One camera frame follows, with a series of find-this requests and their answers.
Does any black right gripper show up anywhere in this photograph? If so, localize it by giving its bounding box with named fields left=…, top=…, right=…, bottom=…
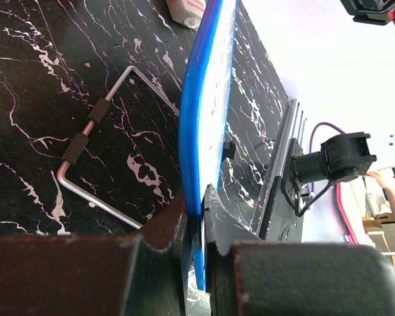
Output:
left=340, top=0, right=395, bottom=26

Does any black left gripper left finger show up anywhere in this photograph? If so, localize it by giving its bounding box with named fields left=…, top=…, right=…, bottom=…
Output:
left=0, top=196, right=188, bottom=315

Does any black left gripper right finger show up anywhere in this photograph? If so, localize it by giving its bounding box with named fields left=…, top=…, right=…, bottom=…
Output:
left=203, top=186, right=395, bottom=315

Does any white whiteboard blue frame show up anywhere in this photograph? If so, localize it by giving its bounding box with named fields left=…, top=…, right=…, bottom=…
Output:
left=178, top=1, right=238, bottom=290

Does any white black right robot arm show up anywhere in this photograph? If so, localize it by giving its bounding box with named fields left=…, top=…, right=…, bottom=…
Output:
left=282, top=1, right=395, bottom=184

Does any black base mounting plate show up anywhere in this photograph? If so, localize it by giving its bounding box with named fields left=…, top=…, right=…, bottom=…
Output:
left=256, top=138, right=303, bottom=243

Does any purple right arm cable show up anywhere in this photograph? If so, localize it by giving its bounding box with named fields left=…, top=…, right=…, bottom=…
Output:
left=308, top=121, right=346, bottom=194

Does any metal wire whiteboard stand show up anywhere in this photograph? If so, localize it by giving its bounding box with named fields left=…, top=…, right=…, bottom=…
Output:
left=57, top=65, right=179, bottom=230

